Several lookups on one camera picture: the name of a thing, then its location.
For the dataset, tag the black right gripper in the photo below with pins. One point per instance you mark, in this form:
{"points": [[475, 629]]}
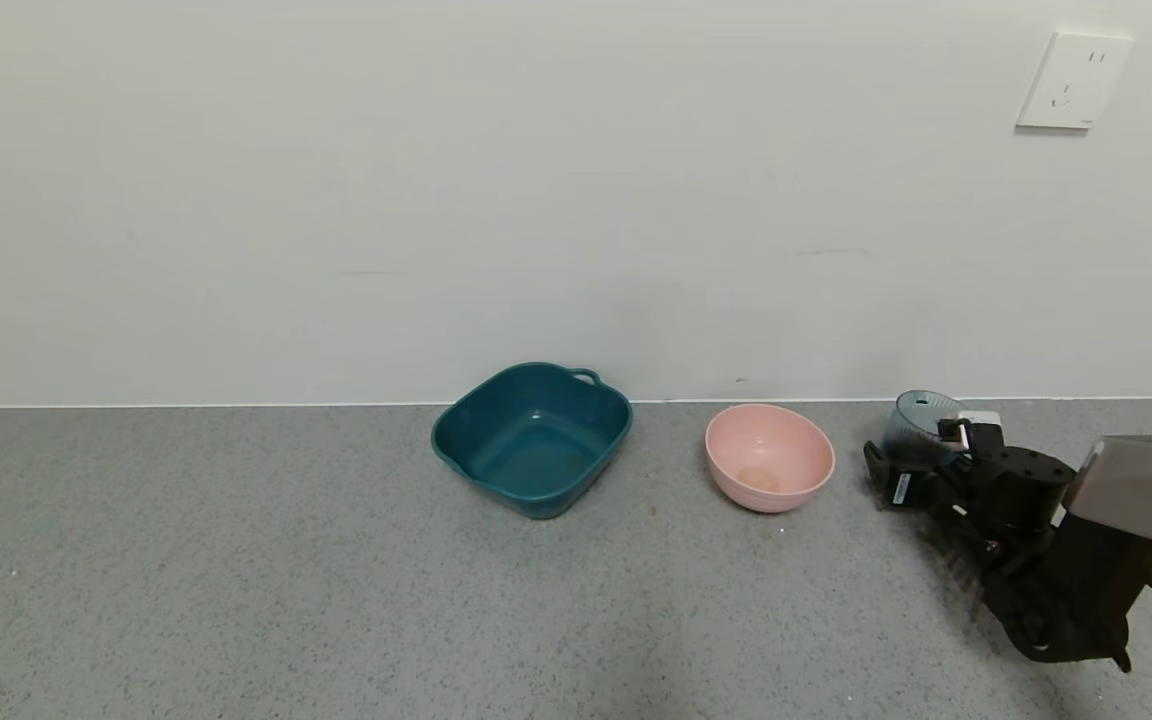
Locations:
{"points": [[900, 487]]}

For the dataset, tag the blue ribbed transparent cup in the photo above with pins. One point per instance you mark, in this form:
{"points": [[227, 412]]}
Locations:
{"points": [[918, 425]]}

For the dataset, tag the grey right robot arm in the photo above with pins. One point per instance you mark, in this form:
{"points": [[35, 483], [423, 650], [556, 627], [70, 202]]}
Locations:
{"points": [[1151, 490]]}

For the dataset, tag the pink round bowl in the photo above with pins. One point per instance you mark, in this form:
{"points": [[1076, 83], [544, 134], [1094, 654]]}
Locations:
{"points": [[766, 455]]}

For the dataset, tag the teal square plastic basin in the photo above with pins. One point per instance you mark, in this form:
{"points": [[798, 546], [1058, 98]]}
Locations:
{"points": [[536, 450]]}

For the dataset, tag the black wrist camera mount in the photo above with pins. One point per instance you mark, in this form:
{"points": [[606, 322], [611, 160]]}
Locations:
{"points": [[1066, 600]]}

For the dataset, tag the white wall socket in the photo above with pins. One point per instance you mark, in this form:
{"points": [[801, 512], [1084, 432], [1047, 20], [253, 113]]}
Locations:
{"points": [[1074, 82]]}

